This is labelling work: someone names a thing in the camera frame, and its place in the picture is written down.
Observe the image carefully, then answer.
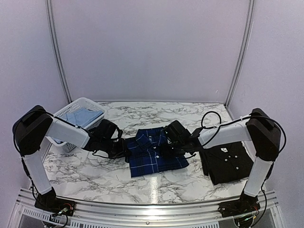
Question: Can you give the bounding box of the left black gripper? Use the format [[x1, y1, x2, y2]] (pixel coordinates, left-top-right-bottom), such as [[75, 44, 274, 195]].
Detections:
[[100, 137, 131, 159]]

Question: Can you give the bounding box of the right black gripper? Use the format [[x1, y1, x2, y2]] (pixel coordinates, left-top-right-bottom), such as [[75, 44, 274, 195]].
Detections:
[[160, 141, 186, 159]]

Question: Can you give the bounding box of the blue plaid long sleeve shirt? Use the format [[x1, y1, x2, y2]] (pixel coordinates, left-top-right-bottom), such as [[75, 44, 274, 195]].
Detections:
[[125, 127, 189, 178]]

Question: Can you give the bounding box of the black shirt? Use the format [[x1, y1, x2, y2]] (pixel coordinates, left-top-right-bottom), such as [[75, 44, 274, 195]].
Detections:
[[199, 142, 254, 185]]

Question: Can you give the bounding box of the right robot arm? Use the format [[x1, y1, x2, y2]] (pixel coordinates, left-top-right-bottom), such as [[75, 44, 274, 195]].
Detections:
[[164, 108, 287, 213]]

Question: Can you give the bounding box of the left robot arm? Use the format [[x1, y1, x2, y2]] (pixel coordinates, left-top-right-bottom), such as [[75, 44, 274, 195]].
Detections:
[[12, 105, 131, 211]]

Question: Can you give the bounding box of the light blue shirt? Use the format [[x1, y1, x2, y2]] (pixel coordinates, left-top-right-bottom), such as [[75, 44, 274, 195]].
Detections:
[[57, 107, 104, 128]]

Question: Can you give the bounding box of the white plastic laundry basket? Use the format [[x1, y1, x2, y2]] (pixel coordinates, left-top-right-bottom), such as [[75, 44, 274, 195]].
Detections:
[[46, 97, 107, 152]]

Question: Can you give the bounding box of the aluminium front table rail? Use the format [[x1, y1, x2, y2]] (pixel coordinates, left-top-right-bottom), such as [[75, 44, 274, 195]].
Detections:
[[8, 189, 286, 228]]

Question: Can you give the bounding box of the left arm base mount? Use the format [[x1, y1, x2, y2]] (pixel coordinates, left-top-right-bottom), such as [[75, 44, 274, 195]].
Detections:
[[34, 198, 76, 216]]

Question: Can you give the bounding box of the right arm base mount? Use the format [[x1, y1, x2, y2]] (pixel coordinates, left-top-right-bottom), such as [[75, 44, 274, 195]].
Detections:
[[218, 199, 260, 218]]

